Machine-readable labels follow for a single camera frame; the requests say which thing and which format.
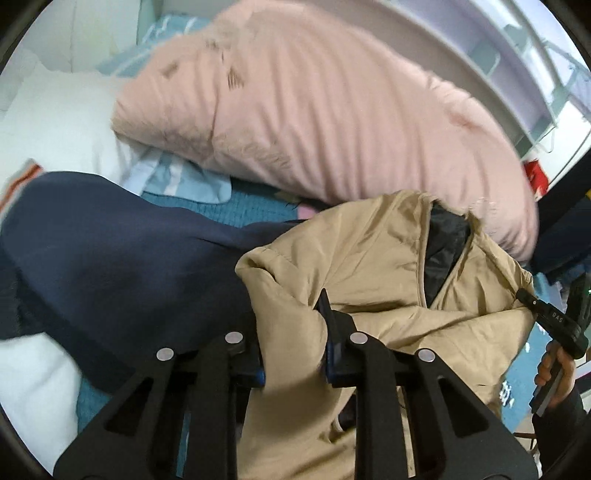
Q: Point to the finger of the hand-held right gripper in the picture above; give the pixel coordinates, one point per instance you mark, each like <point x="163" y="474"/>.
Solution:
<point x="556" y="321"/>

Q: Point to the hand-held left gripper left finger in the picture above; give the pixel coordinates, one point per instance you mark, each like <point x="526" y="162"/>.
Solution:
<point x="260" y="374"/>

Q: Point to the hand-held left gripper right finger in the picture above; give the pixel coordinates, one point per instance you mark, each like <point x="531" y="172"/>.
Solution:
<point x="330" y="364"/>

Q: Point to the tan padded jacket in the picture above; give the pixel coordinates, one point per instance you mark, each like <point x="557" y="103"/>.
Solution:
<point x="369" y="277"/>

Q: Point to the person's right forearm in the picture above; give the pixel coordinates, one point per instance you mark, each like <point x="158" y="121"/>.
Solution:
<point x="561" y="438"/>

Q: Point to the person's right hand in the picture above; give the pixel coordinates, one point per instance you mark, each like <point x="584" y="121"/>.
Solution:
<point x="556" y="374"/>

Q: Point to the dark blue furniture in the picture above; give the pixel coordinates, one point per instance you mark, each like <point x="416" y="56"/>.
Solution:
<point x="565" y="230"/>

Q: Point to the red packet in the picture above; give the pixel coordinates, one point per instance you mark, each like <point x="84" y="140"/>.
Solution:
<point x="537" y="177"/>

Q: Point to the teal bed sheet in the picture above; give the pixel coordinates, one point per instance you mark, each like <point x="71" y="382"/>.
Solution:
<point x="258" y="207"/>

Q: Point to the navy blue garment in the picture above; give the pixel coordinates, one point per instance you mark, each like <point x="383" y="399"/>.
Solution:
<point x="115" y="258"/>

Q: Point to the white duvet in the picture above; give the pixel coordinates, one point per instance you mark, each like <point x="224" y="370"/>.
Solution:
<point x="37" y="392"/>

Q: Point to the pink fluffy blanket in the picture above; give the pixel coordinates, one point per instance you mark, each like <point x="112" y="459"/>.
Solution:
<point x="323" y="106"/>

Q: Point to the white cloth with orange stripe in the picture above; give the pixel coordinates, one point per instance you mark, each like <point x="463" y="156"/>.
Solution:
<point x="18" y="184"/>

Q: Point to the white pillow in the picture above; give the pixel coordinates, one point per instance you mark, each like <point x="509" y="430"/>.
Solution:
<point x="64" y="120"/>

